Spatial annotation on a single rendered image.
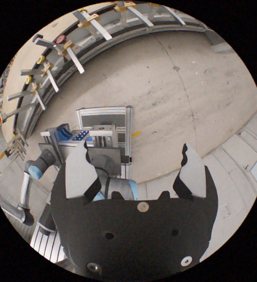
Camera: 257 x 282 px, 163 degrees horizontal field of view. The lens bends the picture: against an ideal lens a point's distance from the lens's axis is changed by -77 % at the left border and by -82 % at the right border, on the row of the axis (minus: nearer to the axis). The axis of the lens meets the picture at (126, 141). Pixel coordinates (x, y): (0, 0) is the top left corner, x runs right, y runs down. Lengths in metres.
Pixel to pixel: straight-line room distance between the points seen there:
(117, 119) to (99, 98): 0.48
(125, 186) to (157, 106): 1.29
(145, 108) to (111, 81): 0.67
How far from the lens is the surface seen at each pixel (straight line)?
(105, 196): 0.43
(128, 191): 0.40
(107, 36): 0.59
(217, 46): 2.42
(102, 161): 0.49
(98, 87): 1.52
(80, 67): 0.68
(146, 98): 1.44
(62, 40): 0.87
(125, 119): 1.25
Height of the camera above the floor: 1.42
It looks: 59 degrees down
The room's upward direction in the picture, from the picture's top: 174 degrees counter-clockwise
